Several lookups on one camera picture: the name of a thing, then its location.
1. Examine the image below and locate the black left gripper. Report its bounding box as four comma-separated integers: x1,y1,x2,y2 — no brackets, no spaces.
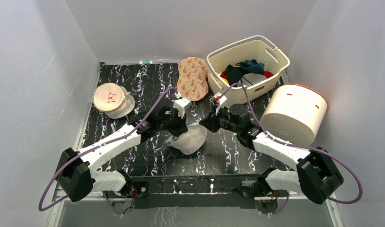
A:
157,109,187,138

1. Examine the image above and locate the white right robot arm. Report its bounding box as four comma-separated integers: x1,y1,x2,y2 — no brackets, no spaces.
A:
199,104,344,204

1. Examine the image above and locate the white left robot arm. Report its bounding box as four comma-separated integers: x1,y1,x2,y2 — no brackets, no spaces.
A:
55,106,188,202

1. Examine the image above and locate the floral padded laundry bag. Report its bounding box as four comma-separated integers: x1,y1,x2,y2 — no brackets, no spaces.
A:
176,57,209,102

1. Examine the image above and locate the clothes pile in basket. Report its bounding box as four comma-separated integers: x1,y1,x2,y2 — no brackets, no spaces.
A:
220,59,273,87

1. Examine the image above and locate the green white marker pen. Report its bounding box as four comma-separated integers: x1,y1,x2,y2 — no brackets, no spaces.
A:
139,61,153,65

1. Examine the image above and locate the white cylindrical drum container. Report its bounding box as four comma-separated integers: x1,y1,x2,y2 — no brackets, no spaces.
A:
260,84,328,146

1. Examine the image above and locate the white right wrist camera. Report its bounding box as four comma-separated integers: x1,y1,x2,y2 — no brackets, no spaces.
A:
211,92,227,115

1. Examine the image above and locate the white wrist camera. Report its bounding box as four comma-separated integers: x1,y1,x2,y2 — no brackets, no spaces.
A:
173,97,192,118
211,92,227,115

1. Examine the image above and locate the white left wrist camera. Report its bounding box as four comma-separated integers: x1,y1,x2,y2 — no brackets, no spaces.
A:
173,97,192,118

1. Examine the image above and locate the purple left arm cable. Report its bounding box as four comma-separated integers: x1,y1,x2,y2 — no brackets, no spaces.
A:
38,87,182,212

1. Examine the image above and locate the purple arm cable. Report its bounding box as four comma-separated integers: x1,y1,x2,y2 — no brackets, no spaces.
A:
38,87,182,212
217,82,363,205

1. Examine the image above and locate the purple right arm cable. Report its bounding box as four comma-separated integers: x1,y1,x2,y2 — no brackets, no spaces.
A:
217,82,363,205

